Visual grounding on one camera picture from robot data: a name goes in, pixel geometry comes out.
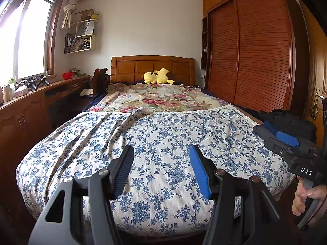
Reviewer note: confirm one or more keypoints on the tied cream curtain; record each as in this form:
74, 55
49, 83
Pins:
68, 12

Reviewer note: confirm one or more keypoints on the wooden desk cabinet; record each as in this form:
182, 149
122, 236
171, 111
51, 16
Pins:
15, 132

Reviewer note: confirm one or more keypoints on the wooden chair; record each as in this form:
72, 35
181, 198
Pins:
98, 77

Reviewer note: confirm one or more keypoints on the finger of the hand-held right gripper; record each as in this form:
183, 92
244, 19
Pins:
287, 137
281, 148

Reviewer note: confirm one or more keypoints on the yellow pot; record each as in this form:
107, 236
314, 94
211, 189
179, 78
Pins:
94, 16

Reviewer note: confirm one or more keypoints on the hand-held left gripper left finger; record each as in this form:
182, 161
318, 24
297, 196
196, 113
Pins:
124, 173

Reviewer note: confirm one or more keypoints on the wooden door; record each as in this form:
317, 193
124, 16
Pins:
316, 69

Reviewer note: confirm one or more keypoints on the green-capped bottle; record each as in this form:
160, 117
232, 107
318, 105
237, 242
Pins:
11, 83

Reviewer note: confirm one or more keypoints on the white jar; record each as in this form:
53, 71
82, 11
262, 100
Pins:
6, 94

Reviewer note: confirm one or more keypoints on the black binders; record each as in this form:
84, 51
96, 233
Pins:
68, 43

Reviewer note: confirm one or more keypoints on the cream wall shelf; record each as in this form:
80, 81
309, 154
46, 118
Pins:
93, 43

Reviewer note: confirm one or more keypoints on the yellow plush toy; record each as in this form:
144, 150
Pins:
158, 77

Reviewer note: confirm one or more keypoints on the tissue box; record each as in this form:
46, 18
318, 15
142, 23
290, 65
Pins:
21, 91

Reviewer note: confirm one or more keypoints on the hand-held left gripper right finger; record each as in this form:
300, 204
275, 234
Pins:
200, 173

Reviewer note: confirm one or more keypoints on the pink floral quilt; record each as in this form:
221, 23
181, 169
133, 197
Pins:
153, 99

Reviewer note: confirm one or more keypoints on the person's right hand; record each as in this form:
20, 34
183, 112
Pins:
318, 192

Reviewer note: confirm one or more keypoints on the black gadgets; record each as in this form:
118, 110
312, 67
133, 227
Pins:
38, 82

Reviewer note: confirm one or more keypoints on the white paper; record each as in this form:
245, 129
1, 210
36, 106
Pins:
86, 92

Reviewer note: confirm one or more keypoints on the wood-framed window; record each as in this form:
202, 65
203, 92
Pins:
30, 43

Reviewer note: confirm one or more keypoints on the red bowl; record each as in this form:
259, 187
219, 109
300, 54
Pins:
68, 75

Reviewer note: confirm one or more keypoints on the cardboard box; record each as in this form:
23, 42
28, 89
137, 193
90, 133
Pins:
81, 15

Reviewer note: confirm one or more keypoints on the black button coat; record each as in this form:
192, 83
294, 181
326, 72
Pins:
288, 120

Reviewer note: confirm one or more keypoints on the white paper bag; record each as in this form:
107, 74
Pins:
85, 28

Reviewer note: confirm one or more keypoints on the wooden bed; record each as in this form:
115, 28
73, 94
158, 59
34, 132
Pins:
153, 67

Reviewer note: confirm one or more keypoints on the metal pot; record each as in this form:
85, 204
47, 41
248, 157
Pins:
75, 71

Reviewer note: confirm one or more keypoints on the wooden slatted wardrobe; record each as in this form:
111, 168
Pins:
255, 56

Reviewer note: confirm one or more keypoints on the blue floral blanket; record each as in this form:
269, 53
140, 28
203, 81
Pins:
158, 132

